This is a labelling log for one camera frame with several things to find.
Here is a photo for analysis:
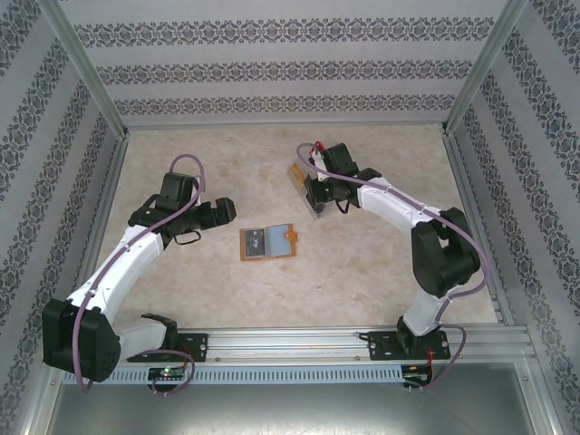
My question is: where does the black credit card white print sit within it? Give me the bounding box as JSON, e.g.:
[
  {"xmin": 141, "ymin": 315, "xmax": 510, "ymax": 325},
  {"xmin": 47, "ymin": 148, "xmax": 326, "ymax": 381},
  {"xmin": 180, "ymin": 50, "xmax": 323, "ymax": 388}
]
[{"xmin": 243, "ymin": 228, "xmax": 269, "ymax": 258}]

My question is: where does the orange card holder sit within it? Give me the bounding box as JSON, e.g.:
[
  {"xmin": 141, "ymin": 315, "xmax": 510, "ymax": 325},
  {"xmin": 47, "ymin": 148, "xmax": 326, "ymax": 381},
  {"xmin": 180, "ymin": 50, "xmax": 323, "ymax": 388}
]
[{"xmin": 238, "ymin": 223, "xmax": 301, "ymax": 263}]

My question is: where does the gold credit card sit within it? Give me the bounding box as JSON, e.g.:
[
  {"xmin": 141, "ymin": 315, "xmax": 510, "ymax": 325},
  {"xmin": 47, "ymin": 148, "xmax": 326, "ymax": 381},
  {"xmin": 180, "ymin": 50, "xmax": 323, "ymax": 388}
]
[{"xmin": 288, "ymin": 164, "xmax": 310, "ymax": 188}]

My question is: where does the clear plastic organizer box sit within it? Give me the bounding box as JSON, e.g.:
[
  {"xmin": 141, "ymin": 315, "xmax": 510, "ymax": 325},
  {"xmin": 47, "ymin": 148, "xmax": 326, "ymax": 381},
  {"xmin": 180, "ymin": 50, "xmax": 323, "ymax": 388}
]
[{"xmin": 286, "ymin": 158, "xmax": 341, "ymax": 222}]

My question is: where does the metal sheet panel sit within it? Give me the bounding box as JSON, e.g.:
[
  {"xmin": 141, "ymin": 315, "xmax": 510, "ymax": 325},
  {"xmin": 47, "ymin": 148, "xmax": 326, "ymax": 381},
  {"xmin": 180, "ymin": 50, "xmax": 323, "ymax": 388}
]
[{"xmin": 44, "ymin": 383, "xmax": 545, "ymax": 435}]

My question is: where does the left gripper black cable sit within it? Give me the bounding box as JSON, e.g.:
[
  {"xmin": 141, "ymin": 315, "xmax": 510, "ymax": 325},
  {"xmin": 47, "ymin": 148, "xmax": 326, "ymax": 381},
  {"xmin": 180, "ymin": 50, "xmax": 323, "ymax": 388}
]
[{"xmin": 173, "ymin": 228, "xmax": 204, "ymax": 247}]

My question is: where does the aluminium side rail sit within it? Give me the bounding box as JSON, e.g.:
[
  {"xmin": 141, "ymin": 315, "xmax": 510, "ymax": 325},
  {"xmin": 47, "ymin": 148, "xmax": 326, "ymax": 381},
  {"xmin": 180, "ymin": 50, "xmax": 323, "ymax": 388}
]
[
  {"xmin": 62, "ymin": 133, "xmax": 133, "ymax": 331},
  {"xmin": 440, "ymin": 130, "xmax": 517, "ymax": 326}
]

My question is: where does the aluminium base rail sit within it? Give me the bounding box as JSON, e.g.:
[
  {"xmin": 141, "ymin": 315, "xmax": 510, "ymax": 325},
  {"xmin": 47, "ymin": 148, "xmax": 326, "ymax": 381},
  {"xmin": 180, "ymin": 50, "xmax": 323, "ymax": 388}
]
[{"xmin": 43, "ymin": 326, "xmax": 538, "ymax": 364}]

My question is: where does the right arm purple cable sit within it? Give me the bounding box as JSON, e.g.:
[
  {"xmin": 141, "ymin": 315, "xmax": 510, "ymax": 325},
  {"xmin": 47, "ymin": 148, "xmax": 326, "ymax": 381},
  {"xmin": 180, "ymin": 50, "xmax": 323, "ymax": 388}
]
[{"xmin": 295, "ymin": 141, "xmax": 493, "ymax": 395}]

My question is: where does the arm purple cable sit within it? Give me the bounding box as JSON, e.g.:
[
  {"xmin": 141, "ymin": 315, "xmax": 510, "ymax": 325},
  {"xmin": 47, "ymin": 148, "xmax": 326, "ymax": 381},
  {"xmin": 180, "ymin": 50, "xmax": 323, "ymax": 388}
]
[
  {"xmin": 295, "ymin": 141, "xmax": 493, "ymax": 395},
  {"xmin": 74, "ymin": 153, "xmax": 209, "ymax": 399}
]

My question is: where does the slotted grey cable duct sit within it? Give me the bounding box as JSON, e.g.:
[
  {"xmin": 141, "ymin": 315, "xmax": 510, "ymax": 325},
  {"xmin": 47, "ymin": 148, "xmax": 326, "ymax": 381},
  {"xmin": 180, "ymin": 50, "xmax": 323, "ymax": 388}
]
[{"xmin": 61, "ymin": 364, "xmax": 405, "ymax": 384}]

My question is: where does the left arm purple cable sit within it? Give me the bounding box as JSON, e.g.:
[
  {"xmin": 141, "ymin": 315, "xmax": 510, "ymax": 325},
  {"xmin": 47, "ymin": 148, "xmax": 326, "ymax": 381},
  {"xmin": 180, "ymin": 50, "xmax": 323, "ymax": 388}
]
[{"xmin": 74, "ymin": 153, "xmax": 209, "ymax": 399}]

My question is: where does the aluminium frame post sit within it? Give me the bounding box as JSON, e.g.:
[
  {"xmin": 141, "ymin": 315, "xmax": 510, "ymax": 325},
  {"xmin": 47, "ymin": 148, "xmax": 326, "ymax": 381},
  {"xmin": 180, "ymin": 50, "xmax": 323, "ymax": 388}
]
[
  {"xmin": 514, "ymin": 360, "xmax": 561, "ymax": 435},
  {"xmin": 43, "ymin": 0, "xmax": 131, "ymax": 142},
  {"xmin": 15, "ymin": 357, "xmax": 64, "ymax": 435},
  {"xmin": 440, "ymin": 0, "xmax": 532, "ymax": 137}
]

